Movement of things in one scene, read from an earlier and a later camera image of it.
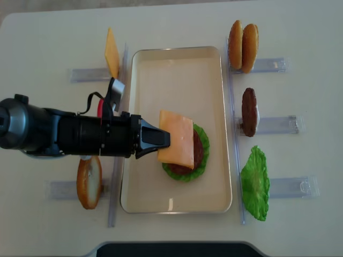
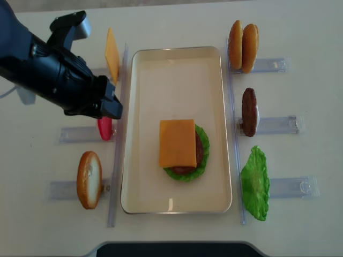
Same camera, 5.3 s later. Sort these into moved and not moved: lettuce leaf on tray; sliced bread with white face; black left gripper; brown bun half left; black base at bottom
Moved: black left gripper
Not moved: sliced bread with white face; brown bun half left; lettuce leaf on tray; black base at bottom
